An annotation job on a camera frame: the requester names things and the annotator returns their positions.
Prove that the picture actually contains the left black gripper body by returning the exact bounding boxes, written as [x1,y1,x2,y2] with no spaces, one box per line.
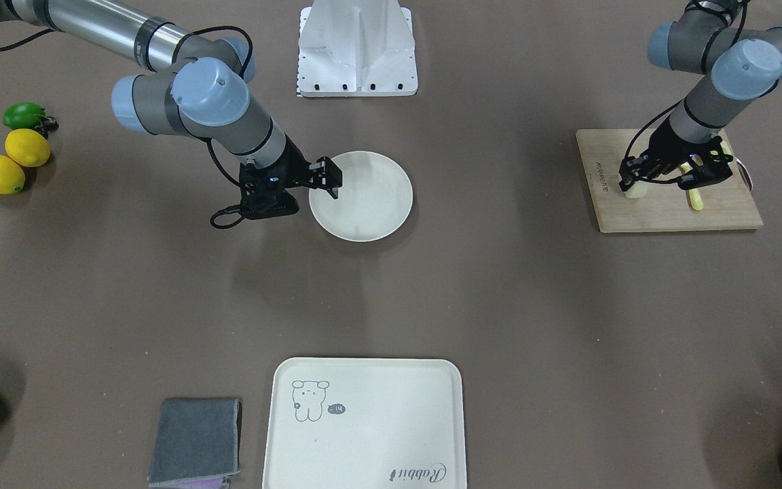
[626,120,723,181]

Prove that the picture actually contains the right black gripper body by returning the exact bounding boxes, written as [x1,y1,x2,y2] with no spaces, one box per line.
[238,146,328,219]

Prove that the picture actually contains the cream round plate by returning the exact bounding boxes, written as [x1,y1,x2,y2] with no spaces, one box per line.
[308,151,415,242]

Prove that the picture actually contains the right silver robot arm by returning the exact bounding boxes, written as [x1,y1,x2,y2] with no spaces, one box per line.
[0,1,343,221]

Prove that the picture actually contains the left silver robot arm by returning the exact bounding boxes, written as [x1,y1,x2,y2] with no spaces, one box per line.
[618,1,782,192]

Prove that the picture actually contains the cream rectangular tray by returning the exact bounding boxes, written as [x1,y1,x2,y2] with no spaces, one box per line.
[263,358,468,488]

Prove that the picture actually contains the bamboo cutting board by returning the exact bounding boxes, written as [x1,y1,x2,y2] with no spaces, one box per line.
[575,129,763,233]

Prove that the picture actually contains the yellow plastic knife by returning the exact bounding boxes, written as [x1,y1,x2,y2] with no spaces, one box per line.
[679,163,704,212]

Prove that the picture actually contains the dark cherries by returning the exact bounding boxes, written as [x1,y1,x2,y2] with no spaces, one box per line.
[32,117,59,139]

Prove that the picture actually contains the yellow lemon far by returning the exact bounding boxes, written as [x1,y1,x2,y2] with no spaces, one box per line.
[4,129,52,168]

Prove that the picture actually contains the green lime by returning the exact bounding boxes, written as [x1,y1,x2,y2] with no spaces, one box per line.
[2,102,47,130]

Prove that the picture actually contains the grey folded cloth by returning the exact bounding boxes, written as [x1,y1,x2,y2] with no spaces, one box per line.
[148,397,241,488]

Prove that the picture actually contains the white camera post base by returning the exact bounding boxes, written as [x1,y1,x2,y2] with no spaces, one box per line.
[296,1,419,97]

